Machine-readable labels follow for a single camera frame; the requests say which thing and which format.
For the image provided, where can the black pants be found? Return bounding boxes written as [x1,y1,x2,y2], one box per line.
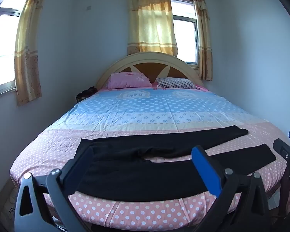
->
[69,125,277,202]

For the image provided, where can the polka dot bed sheet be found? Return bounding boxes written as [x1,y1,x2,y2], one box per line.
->
[10,87,288,231]

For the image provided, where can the black item beside bed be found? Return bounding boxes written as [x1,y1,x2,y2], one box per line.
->
[75,86,98,103]

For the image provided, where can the yellow left curtain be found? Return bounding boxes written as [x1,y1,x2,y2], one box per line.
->
[14,0,44,106]

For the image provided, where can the yellow curtain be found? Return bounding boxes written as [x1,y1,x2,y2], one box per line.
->
[127,0,178,57]
[193,0,213,81]
[14,0,44,106]

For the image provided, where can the yellow right curtain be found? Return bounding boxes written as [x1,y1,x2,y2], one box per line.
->
[193,0,213,81]

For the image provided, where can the pink pillow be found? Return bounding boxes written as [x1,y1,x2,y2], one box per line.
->
[107,72,152,89]

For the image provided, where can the striped patterned pillow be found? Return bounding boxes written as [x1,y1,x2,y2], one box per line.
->
[156,77,197,89]

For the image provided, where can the wooden arched headboard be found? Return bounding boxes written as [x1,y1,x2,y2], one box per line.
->
[96,52,203,89]

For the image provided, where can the yellow centre curtain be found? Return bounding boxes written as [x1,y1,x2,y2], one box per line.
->
[127,0,178,57]

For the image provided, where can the back wall window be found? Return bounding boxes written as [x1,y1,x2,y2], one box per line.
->
[171,0,198,66]

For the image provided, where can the wall window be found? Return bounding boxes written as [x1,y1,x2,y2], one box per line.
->
[0,0,26,95]
[171,0,198,66]

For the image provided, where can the left wall window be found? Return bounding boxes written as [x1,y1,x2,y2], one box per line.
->
[0,0,26,95]

